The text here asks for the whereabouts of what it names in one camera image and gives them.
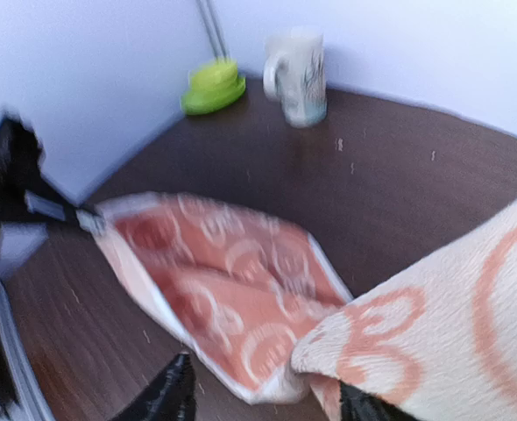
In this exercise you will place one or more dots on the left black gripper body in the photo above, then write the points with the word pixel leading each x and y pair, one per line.
pixel 26 196

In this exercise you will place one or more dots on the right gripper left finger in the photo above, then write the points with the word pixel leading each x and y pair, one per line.
pixel 170 396

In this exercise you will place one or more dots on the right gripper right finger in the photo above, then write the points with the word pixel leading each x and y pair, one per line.
pixel 356 405

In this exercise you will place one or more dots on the orange patterned towel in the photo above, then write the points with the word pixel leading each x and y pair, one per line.
pixel 259 303

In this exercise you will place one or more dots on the green plastic plate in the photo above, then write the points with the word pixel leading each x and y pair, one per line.
pixel 196 102

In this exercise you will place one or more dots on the green plastic bowl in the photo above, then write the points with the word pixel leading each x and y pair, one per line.
pixel 214 76

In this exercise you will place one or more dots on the beige ceramic mug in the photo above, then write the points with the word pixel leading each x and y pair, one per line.
pixel 294 75

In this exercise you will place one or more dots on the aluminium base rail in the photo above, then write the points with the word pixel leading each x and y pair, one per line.
pixel 21 397

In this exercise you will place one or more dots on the left aluminium frame post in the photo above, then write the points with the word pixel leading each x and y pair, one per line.
pixel 209 17

